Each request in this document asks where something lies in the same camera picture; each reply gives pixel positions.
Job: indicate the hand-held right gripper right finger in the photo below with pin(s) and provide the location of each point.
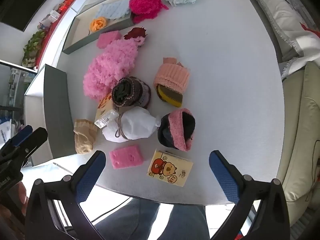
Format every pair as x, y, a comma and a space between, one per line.
223, 177

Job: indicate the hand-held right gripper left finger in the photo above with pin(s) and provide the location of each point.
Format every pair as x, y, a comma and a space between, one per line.
90, 177

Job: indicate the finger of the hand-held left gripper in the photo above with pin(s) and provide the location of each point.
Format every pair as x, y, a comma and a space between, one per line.
36, 138
22, 136

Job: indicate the white tray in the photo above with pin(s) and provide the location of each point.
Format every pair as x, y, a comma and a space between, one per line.
55, 105

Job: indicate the beige socks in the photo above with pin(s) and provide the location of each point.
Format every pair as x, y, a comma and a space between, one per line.
83, 137

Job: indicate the pink sponge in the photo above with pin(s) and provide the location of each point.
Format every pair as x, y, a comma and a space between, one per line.
126, 157
108, 40

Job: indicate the yellow cartoon tissue pack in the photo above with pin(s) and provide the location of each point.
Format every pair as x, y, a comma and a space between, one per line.
103, 107
170, 170

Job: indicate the black and pink fuzzy sock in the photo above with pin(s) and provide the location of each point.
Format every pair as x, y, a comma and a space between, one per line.
178, 135

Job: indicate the white bag with twine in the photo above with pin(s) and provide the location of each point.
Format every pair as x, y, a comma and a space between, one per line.
136, 127

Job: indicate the dark purple striped knit hat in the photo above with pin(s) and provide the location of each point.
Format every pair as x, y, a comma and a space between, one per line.
140, 92

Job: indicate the peach and olive knit roll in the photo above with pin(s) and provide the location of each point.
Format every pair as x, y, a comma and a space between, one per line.
172, 76

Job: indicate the dark red artificial rose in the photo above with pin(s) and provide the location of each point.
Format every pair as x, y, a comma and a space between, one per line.
135, 33

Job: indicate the person's left hand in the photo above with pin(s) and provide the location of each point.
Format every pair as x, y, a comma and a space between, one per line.
22, 193

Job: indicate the glass cabinet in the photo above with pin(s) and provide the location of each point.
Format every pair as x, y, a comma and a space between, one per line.
10, 87

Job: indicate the green potted plant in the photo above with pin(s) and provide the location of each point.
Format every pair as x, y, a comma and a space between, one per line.
33, 43

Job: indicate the light pink fluffy cloth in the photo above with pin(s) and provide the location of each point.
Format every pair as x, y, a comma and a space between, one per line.
107, 65

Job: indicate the shallow grey tray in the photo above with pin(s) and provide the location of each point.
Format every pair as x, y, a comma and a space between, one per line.
82, 43

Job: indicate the white cabinet with red top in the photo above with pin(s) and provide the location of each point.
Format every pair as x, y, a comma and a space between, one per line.
63, 25

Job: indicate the orange artificial rose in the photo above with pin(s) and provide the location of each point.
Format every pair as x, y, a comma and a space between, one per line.
98, 24

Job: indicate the black television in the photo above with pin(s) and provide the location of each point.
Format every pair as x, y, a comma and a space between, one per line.
20, 2

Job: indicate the white fringed blanket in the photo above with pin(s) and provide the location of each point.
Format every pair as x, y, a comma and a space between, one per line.
287, 30

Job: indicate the hot pink fluffy cloth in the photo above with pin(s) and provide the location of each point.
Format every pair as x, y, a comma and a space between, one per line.
146, 2

